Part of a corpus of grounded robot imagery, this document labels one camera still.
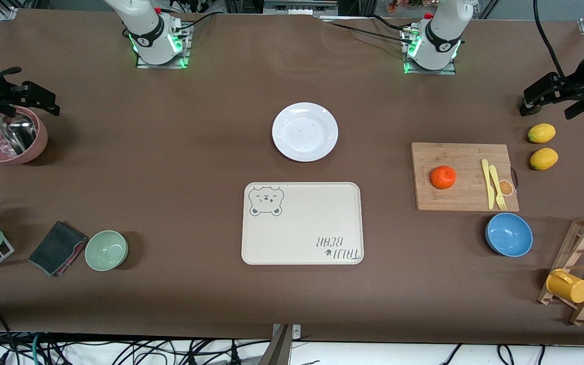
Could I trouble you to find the orange fruit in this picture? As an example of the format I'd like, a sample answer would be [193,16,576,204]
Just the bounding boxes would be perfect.
[430,165,457,190]

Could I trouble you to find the white round plate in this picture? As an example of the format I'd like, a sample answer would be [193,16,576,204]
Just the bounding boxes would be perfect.
[272,102,339,163]

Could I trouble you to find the yellow lemon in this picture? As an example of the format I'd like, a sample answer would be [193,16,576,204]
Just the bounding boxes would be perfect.
[530,148,559,171]
[528,123,557,144]

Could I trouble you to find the shiny metal cup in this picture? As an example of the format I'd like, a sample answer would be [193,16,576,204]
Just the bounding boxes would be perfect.
[0,114,38,155]

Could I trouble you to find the pink bowl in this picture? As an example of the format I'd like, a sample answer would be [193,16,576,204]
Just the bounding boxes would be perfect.
[0,105,49,165]

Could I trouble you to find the yellow plastic fork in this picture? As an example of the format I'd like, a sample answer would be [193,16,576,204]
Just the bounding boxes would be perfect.
[489,165,507,211]

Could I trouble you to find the wooden cutting board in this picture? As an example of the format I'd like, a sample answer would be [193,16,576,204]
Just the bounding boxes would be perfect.
[411,142,520,212]

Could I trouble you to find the yellow plastic knife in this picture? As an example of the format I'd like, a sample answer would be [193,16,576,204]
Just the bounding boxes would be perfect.
[481,159,496,210]

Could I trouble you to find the blue bowl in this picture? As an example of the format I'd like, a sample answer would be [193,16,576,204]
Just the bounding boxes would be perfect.
[485,212,534,258]

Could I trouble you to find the folded dark grey cloth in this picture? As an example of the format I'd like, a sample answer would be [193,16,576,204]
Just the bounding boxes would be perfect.
[28,221,89,277]

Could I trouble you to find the pale green bowl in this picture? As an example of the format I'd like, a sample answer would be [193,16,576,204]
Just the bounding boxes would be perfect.
[85,230,129,272]

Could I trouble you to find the wooden cup rack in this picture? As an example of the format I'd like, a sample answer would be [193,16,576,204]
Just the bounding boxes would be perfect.
[537,214,584,326]

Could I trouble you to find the yellow cup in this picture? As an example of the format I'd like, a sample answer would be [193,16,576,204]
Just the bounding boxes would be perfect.
[546,269,584,304]

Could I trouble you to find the cream bear print tray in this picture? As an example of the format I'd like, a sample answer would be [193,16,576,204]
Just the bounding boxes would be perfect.
[241,182,364,266]

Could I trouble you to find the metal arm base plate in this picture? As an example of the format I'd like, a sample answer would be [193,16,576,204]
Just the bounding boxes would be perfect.
[136,23,191,69]
[403,25,457,76]

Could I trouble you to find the black arm base cable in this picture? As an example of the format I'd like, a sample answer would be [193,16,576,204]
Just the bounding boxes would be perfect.
[322,18,410,41]
[173,11,222,33]

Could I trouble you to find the teal floor cable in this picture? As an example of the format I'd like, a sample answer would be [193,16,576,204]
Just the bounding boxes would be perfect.
[31,332,44,365]

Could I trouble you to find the grey metal frame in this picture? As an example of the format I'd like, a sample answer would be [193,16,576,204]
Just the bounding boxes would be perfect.
[264,0,338,16]

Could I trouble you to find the metal table bracket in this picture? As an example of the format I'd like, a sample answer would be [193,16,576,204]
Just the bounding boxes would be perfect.
[272,323,302,341]

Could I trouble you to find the dark camera mount bar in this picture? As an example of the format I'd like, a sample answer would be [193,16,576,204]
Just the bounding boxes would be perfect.
[259,324,293,365]

